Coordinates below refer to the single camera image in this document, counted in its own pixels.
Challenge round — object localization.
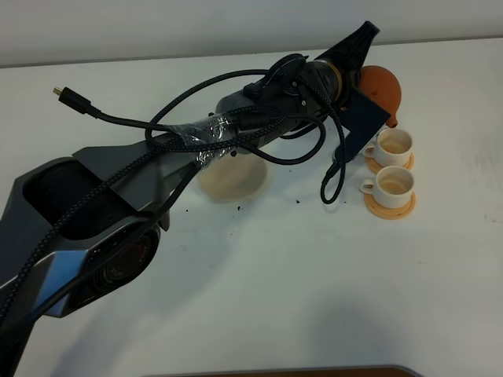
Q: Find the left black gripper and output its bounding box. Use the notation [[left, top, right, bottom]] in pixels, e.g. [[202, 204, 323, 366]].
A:
[[320, 21, 380, 108]]

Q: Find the brown clay teapot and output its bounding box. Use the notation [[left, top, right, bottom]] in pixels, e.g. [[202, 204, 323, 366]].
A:
[[359, 65, 402, 128]]

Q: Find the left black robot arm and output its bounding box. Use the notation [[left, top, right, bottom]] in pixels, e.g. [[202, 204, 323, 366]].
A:
[[1, 22, 388, 376]]

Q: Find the beige round teapot coaster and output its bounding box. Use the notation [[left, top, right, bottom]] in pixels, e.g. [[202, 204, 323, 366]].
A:
[[197, 154, 268, 202]]

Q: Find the far white teacup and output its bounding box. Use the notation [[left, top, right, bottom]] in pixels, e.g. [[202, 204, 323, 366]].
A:
[[362, 128, 413, 167]]

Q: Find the white teacup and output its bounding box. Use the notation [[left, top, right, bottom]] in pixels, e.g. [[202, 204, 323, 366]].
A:
[[362, 128, 413, 167], [360, 166, 415, 209]]

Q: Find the far orange cup coaster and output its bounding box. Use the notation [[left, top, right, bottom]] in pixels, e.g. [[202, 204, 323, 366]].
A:
[[365, 154, 415, 174]]

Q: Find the orange cup coaster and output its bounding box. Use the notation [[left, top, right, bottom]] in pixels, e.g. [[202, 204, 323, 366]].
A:
[[364, 193, 417, 220], [365, 154, 415, 174]]

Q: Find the near white teacup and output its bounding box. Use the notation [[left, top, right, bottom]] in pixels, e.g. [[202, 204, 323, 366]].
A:
[[360, 166, 415, 209]]

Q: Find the near orange cup coaster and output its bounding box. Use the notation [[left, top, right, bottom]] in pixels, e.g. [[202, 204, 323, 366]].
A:
[[364, 193, 417, 220]]

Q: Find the loose black plug cable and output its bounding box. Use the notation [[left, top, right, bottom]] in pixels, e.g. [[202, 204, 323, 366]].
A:
[[53, 86, 252, 158]]

